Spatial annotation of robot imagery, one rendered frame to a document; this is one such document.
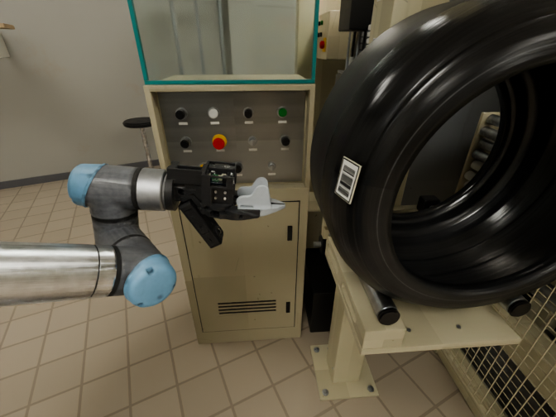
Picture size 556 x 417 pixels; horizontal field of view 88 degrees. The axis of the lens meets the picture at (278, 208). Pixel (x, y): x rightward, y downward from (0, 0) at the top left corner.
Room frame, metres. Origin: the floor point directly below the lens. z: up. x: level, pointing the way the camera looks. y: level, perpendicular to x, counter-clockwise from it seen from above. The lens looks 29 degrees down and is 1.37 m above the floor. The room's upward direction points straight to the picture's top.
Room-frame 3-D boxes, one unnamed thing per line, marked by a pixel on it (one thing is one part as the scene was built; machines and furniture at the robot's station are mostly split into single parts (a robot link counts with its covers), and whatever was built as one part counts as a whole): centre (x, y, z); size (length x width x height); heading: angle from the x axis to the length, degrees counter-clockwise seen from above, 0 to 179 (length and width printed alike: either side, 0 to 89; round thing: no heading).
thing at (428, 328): (0.58, -0.35, 0.80); 0.37 x 0.36 x 0.02; 94
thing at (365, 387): (0.83, -0.31, 0.01); 0.27 x 0.27 x 0.02; 4
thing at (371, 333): (0.57, -0.21, 0.83); 0.36 x 0.09 x 0.06; 4
